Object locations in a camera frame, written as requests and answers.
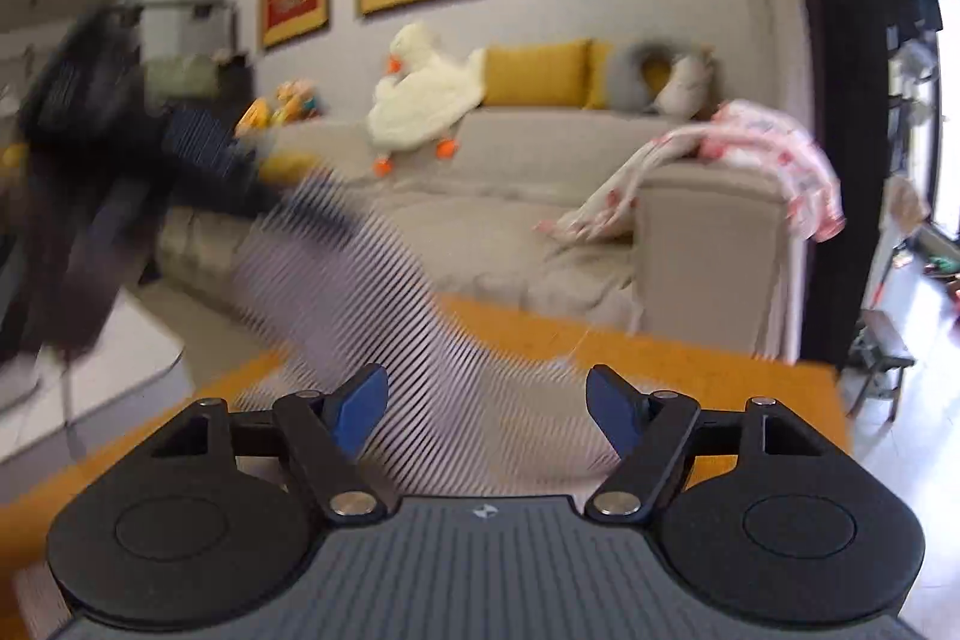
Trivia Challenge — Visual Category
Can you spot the small plush toys group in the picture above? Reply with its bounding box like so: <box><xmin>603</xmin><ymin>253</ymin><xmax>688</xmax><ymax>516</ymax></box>
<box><xmin>235</xmin><ymin>80</ymin><xmax>320</xmax><ymax>136</ymax></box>

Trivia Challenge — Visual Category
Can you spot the grey neck pillow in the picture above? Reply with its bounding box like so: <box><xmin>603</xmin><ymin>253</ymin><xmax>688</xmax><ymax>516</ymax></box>
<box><xmin>604</xmin><ymin>42</ymin><xmax>679</xmax><ymax>113</ymax></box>

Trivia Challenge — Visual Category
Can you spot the white plush duck toy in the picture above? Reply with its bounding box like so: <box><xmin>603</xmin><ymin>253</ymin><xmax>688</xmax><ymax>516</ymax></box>
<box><xmin>366</xmin><ymin>23</ymin><xmax>487</xmax><ymax>177</ymax></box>

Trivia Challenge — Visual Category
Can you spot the small mustard pillow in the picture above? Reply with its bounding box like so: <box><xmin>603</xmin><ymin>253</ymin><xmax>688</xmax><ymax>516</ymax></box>
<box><xmin>257</xmin><ymin>151</ymin><xmax>320</xmax><ymax>188</ymax></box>

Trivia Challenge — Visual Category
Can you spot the grey covered sofa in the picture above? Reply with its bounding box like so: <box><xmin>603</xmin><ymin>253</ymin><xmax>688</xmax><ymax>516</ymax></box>
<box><xmin>152</xmin><ymin>105</ymin><xmax>809</xmax><ymax>364</ymax></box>

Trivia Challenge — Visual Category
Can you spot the pink floral blanket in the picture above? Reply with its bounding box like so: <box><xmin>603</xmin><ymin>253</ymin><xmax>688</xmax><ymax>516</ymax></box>
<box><xmin>535</xmin><ymin>99</ymin><xmax>844</xmax><ymax>245</ymax></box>

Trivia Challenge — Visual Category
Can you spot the glass fish tank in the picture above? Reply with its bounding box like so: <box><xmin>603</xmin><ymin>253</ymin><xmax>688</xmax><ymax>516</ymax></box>
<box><xmin>137</xmin><ymin>0</ymin><xmax>254</xmax><ymax>128</ymax></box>

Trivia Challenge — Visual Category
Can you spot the mustard cushion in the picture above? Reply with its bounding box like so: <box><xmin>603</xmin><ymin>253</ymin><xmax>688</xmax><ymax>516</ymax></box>
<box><xmin>483</xmin><ymin>39</ymin><xmax>590</xmax><ymax>107</ymax></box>
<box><xmin>584</xmin><ymin>39</ymin><xmax>613</xmax><ymax>110</ymax></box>

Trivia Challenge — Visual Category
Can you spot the white side table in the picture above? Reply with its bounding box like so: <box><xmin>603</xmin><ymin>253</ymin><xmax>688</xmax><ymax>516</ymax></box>
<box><xmin>2</xmin><ymin>292</ymin><xmax>192</xmax><ymax>503</ymax></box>

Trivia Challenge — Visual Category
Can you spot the beige striped knit sweater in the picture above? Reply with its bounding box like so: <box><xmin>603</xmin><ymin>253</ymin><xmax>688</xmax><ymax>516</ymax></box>
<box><xmin>13</xmin><ymin>173</ymin><xmax>648</xmax><ymax>640</ymax></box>

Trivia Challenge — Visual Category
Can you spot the small wooden stool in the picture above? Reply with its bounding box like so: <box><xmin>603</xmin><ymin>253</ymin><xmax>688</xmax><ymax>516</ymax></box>
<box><xmin>848</xmin><ymin>308</ymin><xmax>916</xmax><ymax>424</ymax></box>

